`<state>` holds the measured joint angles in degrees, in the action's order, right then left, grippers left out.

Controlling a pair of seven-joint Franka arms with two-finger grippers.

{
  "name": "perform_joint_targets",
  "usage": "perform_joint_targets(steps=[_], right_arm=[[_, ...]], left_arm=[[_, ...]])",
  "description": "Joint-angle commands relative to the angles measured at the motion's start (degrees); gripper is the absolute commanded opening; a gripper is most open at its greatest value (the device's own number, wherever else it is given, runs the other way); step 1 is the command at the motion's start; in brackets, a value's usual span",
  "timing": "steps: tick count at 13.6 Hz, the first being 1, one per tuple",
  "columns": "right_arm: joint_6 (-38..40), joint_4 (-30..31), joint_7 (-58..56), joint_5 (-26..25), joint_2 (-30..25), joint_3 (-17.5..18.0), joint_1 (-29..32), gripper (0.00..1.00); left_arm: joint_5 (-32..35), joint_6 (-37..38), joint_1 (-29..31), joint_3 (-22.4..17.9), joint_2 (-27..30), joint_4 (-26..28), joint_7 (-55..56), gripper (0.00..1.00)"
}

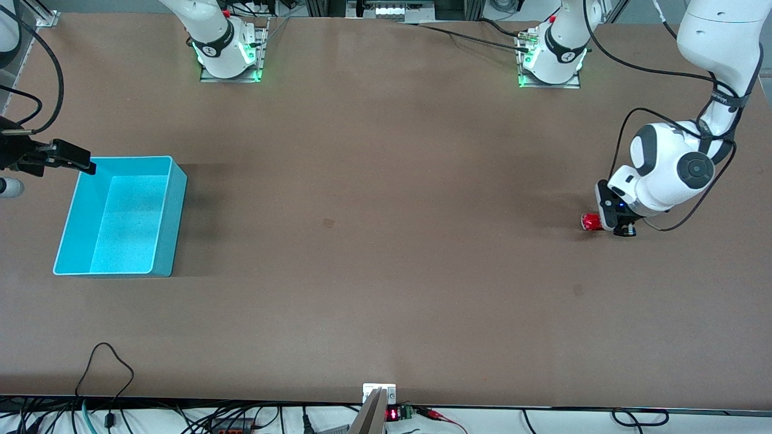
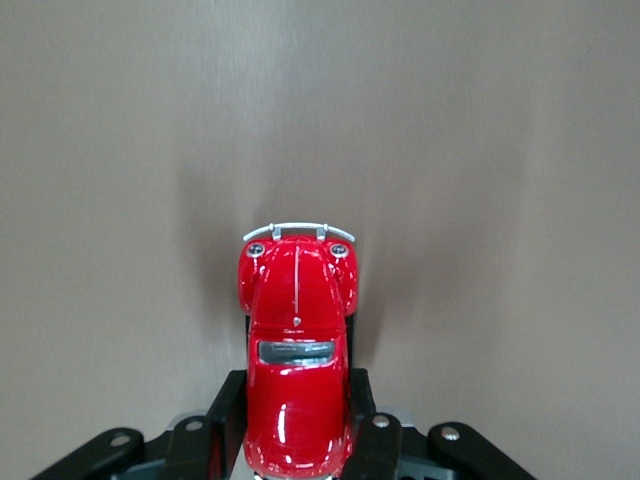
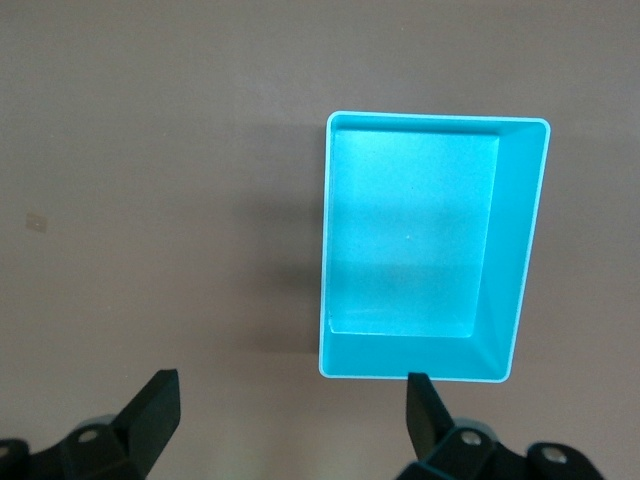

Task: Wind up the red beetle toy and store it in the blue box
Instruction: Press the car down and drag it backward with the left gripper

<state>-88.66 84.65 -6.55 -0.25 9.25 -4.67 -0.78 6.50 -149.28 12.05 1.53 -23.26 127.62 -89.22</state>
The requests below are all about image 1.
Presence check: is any white mast bracket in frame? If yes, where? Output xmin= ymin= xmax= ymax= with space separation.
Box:
xmin=362 ymin=383 xmax=397 ymax=404

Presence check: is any short black table cable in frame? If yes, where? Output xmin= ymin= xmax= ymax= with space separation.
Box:
xmin=478 ymin=18 xmax=527 ymax=39

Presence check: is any grey camera mast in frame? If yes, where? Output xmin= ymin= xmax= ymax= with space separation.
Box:
xmin=348 ymin=389 xmax=387 ymax=434

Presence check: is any long black table cable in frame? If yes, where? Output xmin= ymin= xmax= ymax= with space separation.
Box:
xmin=386 ymin=20 xmax=533 ymax=52

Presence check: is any white lit device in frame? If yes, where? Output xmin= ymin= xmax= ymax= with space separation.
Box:
xmin=374 ymin=3 xmax=436 ymax=19

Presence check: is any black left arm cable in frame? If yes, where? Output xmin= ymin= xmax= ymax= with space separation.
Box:
xmin=583 ymin=0 xmax=738 ymax=233

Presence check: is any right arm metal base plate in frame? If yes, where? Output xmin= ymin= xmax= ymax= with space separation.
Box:
xmin=200 ymin=17 xmax=270 ymax=83

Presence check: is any blue plastic box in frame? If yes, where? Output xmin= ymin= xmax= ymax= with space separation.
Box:
xmin=53 ymin=156 xmax=188 ymax=278

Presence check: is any black cable with ferrite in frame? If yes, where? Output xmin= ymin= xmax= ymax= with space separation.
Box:
xmin=75 ymin=342 xmax=135 ymax=430

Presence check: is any red clip lead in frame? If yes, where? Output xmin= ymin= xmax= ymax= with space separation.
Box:
xmin=416 ymin=407 xmax=469 ymax=434

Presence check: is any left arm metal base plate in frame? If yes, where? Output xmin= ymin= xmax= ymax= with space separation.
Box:
xmin=517 ymin=30 xmax=581 ymax=90

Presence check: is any aluminium frame corner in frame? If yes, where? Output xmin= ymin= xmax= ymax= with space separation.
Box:
xmin=24 ymin=0 xmax=61 ymax=28

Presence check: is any orange power strip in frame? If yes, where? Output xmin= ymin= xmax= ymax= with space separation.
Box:
xmin=210 ymin=418 xmax=258 ymax=434

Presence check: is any black coiled cable loop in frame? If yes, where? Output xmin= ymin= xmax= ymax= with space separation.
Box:
xmin=611 ymin=407 xmax=670 ymax=427

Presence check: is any thin black looped cable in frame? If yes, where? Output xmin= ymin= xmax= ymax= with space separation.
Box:
xmin=0 ymin=84 xmax=43 ymax=128

